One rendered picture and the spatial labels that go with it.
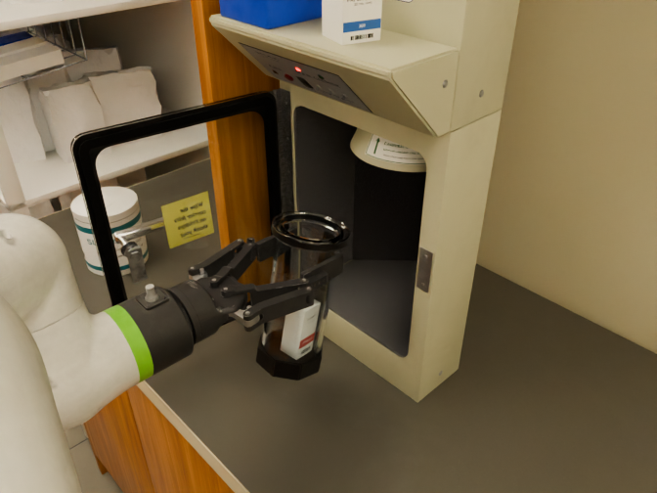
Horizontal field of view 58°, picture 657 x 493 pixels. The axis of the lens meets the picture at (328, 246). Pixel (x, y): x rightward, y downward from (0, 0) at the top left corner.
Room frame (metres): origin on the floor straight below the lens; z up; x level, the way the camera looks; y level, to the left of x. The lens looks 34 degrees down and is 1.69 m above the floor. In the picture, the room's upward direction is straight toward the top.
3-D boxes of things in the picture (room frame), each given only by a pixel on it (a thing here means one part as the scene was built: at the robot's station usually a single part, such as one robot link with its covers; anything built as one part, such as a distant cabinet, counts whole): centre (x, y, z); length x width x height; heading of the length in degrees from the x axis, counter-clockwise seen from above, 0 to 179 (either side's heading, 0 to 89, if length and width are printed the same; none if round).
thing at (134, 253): (0.72, 0.28, 1.18); 0.02 x 0.02 x 0.06; 36
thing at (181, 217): (0.79, 0.21, 1.19); 0.30 x 0.01 x 0.40; 126
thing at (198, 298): (0.58, 0.15, 1.22); 0.09 x 0.08 x 0.07; 132
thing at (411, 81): (0.74, 0.01, 1.46); 0.32 x 0.12 x 0.10; 44
